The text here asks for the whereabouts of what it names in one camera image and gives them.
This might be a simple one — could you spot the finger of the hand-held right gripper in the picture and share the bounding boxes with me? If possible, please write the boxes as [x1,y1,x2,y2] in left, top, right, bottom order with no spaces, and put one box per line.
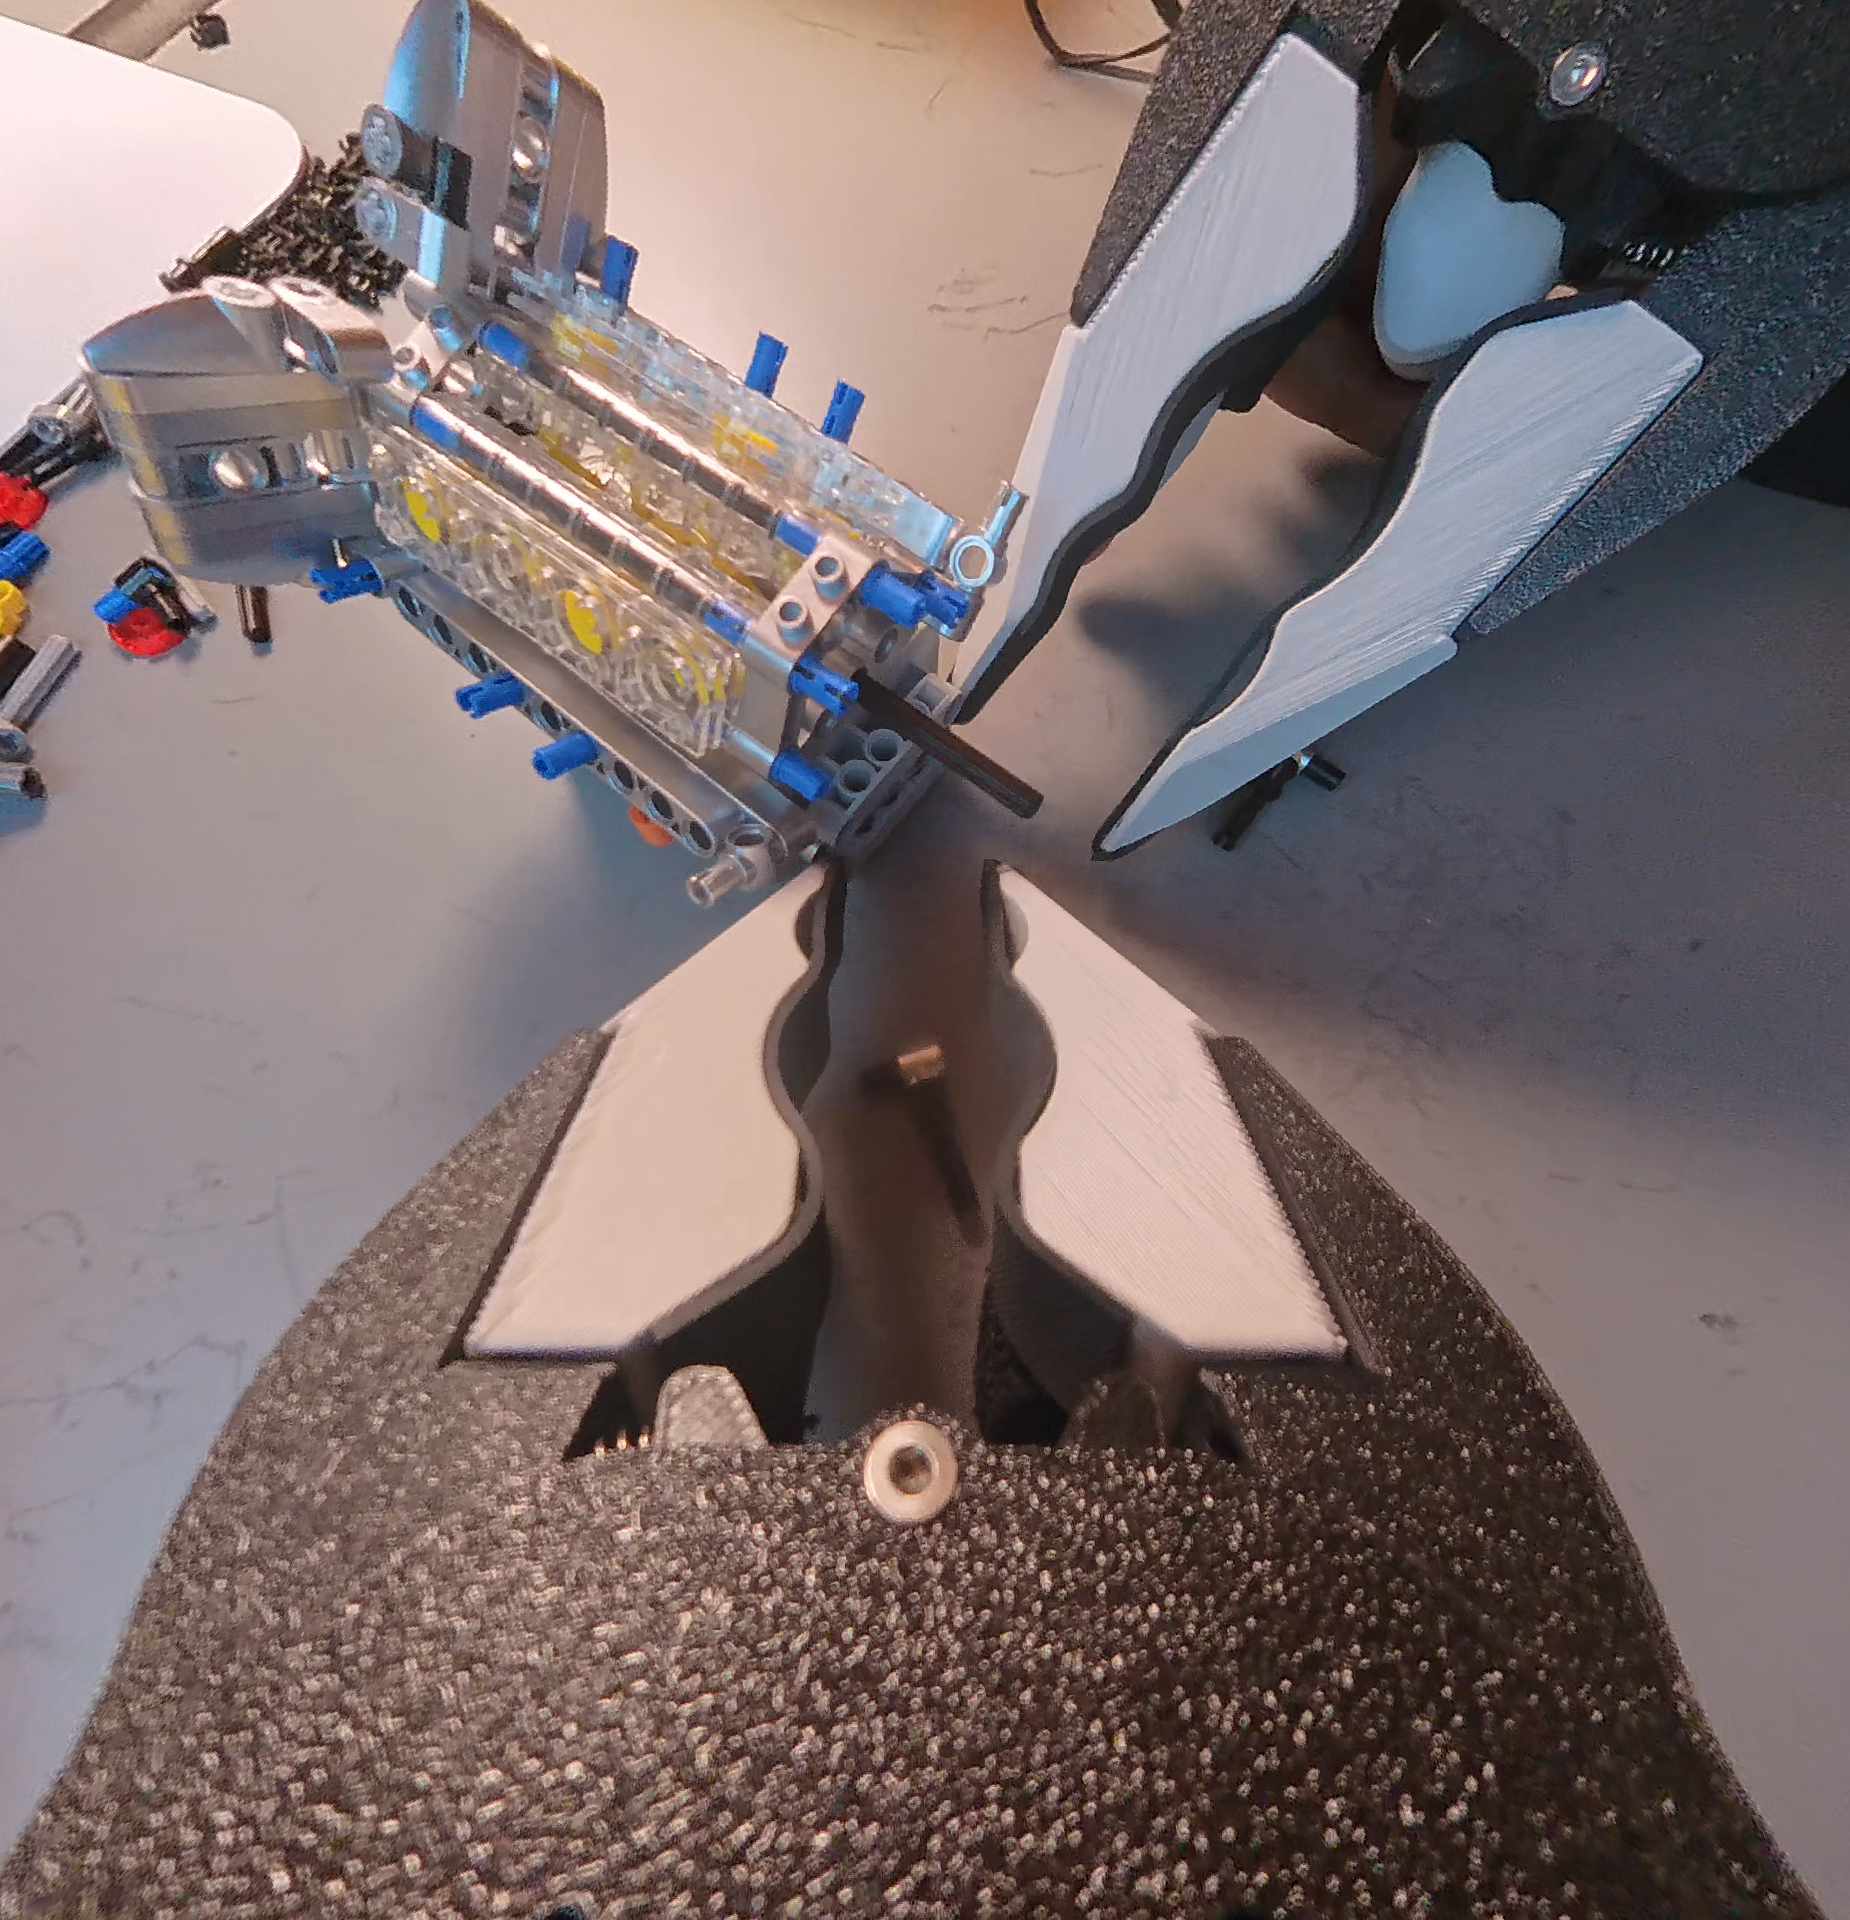
[939,30,1377,721]
[1099,287,1713,862]

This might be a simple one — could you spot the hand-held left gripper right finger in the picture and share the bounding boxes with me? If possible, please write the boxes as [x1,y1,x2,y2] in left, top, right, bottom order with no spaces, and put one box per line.
[980,866,1377,1401]

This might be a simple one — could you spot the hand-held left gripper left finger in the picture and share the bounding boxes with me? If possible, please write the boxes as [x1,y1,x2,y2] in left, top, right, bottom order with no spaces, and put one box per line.
[459,872,844,1375]

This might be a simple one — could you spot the black long connector pin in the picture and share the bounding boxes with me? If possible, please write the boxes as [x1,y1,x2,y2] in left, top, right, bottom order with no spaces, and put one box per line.
[1220,745,1351,854]

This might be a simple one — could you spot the toy engine model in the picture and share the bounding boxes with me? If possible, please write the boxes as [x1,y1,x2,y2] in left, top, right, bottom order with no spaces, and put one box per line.
[78,0,1045,911]

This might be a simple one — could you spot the small black connector pin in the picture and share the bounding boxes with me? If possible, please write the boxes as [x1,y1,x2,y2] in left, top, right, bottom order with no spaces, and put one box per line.
[874,1041,987,1218]

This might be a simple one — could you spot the scattered small coloured parts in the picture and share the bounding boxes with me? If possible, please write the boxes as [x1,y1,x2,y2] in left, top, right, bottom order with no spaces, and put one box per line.
[0,377,213,916]

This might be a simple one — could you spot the pile of small black parts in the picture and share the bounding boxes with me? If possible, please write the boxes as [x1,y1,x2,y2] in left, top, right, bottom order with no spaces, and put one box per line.
[219,137,407,302]

